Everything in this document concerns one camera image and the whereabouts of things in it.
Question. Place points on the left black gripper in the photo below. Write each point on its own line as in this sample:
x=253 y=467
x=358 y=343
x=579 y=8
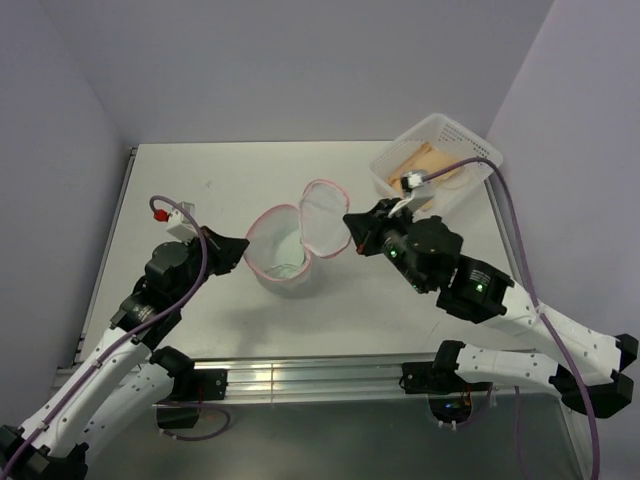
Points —
x=227 y=251

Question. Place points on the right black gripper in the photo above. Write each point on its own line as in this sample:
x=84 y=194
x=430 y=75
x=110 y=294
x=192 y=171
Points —
x=377 y=219

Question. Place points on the white mesh laundry bag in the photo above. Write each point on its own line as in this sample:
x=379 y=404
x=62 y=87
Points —
x=319 y=216

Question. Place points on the mint green bra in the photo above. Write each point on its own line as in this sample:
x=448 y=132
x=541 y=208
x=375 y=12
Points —
x=283 y=256

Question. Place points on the beige bra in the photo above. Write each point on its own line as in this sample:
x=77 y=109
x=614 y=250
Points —
x=432 y=159

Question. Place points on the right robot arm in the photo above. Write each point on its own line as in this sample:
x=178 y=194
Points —
x=581 y=367

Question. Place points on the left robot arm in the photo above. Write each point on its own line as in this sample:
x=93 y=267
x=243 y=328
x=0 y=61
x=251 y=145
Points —
x=128 y=371

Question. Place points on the white plastic basket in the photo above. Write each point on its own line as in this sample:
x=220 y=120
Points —
x=434 y=144

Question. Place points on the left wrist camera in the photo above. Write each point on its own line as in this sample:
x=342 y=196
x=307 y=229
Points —
x=177 y=224

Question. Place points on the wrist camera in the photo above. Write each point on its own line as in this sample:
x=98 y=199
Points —
x=177 y=224
x=416 y=192

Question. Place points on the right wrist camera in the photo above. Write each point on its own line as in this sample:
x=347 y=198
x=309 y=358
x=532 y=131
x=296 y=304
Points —
x=416 y=192

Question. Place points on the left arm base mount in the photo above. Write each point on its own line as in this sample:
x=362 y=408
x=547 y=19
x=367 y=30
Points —
x=190 y=400

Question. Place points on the aluminium table frame rail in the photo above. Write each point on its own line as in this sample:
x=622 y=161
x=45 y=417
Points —
x=326 y=379

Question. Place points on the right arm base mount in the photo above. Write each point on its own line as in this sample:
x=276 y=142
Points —
x=449 y=397

